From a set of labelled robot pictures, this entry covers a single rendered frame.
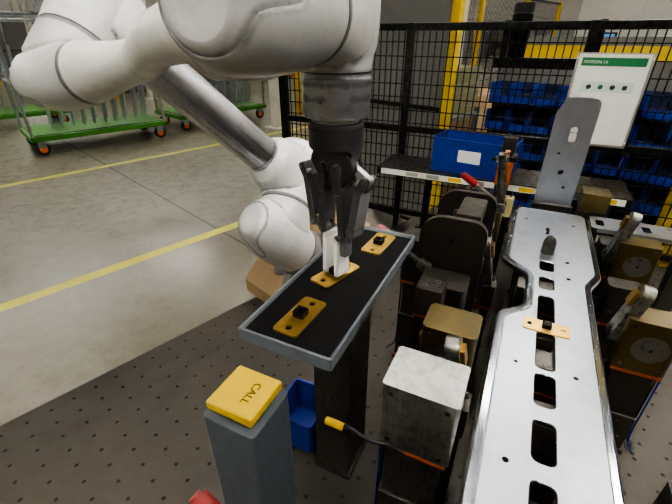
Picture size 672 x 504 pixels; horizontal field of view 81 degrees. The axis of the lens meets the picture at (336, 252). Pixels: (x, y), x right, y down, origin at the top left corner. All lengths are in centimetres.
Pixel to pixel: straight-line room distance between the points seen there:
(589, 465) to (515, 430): 9
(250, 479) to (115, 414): 68
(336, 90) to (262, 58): 17
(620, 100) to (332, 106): 138
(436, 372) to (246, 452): 26
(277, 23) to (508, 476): 58
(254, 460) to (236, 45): 40
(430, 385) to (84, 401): 92
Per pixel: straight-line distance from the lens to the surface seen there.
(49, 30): 90
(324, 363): 49
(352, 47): 48
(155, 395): 116
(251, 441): 46
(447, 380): 56
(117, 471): 105
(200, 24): 34
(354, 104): 51
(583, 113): 147
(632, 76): 176
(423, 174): 162
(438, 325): 68
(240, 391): 47
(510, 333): 84
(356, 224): 56
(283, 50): 35
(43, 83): 85
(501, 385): 73
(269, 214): 107
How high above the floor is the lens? 150
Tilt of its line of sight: 29 degrees down
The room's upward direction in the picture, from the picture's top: straight up
